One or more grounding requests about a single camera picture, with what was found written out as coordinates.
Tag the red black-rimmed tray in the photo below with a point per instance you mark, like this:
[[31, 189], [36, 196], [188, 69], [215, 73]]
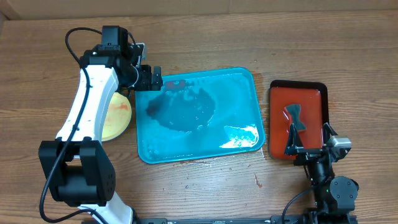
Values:
[[313, 98]]

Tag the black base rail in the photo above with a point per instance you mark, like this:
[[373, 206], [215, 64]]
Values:
[[275, 219]]

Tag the yellow-green plate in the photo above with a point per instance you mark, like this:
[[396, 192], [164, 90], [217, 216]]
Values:
[[118, 117]]

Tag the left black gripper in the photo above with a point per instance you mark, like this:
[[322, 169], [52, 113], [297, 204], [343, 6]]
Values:
[[145, 84]]

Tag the orange sponge with dark scourer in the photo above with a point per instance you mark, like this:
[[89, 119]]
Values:
[[292, 115]]

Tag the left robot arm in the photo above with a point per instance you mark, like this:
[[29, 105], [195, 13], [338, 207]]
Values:
[[80, 178]]

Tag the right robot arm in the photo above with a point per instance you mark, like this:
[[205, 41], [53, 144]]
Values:
[[334, 195]]

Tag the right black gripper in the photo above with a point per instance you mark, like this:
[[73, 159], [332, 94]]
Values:
[[295, 145]]

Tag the teal plastic tray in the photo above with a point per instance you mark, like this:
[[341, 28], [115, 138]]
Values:
[[199, 115]]

